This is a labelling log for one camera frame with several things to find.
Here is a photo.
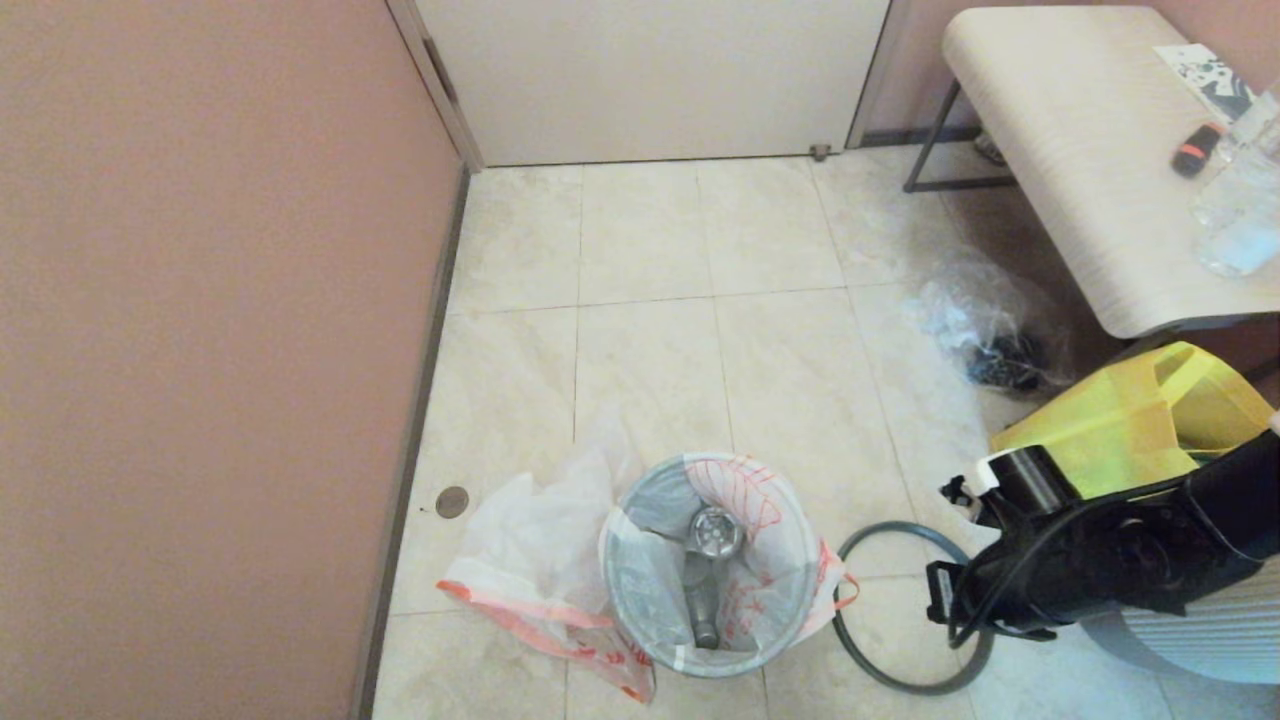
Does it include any clear empty plastic bottle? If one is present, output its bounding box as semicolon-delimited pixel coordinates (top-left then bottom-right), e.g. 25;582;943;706
683;505;746;651

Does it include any clear water bottle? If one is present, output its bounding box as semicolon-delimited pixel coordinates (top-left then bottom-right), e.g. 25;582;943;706
1188;80;1280;279

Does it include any beige door jamb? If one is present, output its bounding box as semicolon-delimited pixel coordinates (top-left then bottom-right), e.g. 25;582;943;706
387;0;487;174
845;0;911;151

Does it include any white plastic bag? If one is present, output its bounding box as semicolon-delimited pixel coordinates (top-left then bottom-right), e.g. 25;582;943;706
598;452;861;679

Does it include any pale gray ribbed cylinder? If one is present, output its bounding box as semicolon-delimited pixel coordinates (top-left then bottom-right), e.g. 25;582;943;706
1085;590;1280;686

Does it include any black and white leaflet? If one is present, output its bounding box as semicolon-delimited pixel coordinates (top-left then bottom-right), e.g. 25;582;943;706
1150;43;1256;124

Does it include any yellow fabric tote bag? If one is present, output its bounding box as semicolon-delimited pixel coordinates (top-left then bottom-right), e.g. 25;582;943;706
990;342;1276;501

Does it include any beige wood-grain table top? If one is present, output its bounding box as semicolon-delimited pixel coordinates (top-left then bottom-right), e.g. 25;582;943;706
940;6;1280;341

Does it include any crumpled white red-print bag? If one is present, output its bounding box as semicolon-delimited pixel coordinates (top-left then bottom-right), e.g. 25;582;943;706
438;440;657;704

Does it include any black ring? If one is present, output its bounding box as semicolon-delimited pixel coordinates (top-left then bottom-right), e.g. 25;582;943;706
832;521;996;696

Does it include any white door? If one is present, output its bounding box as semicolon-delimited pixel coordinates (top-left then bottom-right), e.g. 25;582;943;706
413;0;891;168

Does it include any clear bag with dark contents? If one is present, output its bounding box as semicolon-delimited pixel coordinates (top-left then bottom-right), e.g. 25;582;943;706
912;248;1076;396

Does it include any black metal table frame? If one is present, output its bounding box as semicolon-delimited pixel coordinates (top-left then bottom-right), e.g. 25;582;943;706
902;80;1280;386

